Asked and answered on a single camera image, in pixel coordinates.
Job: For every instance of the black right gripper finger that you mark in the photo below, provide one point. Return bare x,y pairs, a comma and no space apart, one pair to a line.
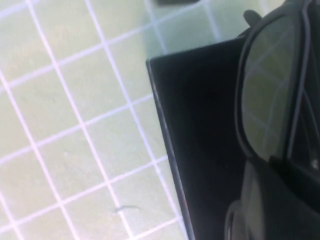
300,182

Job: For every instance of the black frame glasses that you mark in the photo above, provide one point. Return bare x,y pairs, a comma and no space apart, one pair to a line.
270,87

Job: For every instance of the black glasses case printed side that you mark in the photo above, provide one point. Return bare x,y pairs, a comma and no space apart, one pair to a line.
200,125

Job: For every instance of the green white grid mat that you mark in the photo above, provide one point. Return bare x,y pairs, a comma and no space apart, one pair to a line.
75,125

